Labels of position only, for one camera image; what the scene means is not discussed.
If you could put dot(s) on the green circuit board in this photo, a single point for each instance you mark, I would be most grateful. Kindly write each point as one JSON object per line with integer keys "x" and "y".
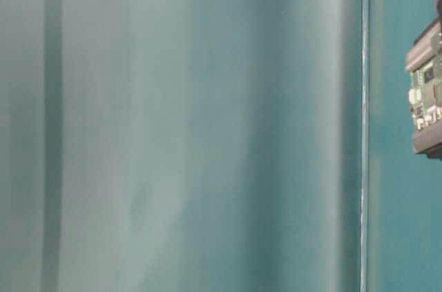
{"x": 425, "y": 94}

